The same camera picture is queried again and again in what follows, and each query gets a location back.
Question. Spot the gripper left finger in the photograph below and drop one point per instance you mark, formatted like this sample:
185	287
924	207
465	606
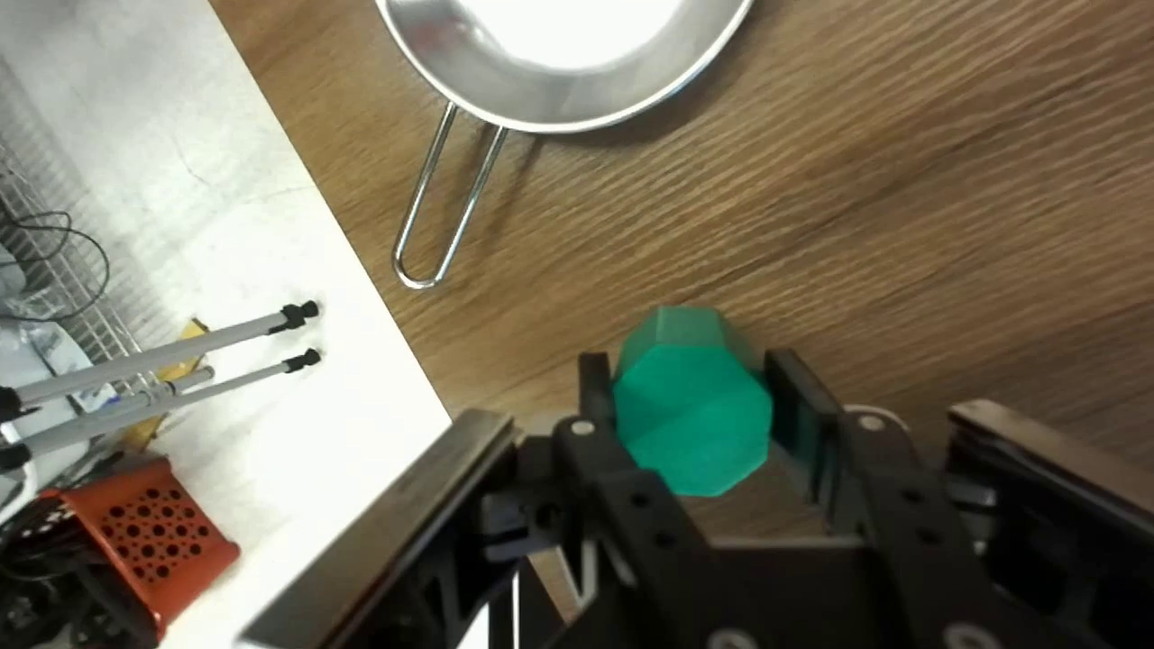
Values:
622	505

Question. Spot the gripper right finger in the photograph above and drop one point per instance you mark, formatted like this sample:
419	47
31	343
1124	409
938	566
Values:
902	505

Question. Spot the green cylinder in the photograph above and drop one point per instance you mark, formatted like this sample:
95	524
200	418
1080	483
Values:
692	415

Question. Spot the yellow object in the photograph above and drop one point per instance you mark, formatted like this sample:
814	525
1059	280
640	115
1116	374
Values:
176	370

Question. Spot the orange perforated box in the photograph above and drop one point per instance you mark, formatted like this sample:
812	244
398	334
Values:
149	532

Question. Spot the stand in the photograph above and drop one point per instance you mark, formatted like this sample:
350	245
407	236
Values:
135	365

